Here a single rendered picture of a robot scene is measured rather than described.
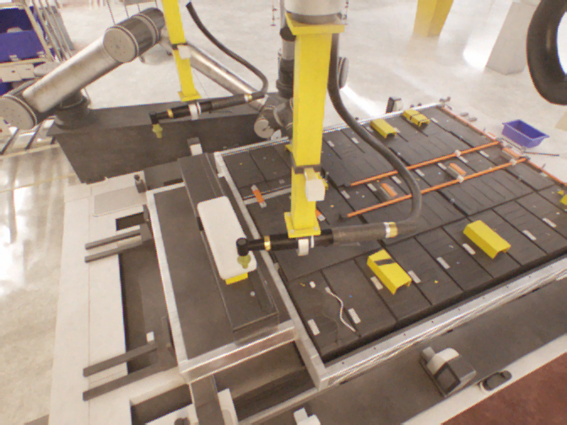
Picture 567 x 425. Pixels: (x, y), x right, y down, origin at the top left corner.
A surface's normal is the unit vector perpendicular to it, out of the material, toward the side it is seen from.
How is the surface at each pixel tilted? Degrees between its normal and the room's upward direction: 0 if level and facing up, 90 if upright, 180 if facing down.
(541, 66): 75
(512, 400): 0
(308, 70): 90
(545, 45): 55
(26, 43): 95
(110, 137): 90
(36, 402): 0
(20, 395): 0
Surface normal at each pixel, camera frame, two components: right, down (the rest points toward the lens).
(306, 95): 0.14, 0.70
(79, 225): 0.00, -0.71
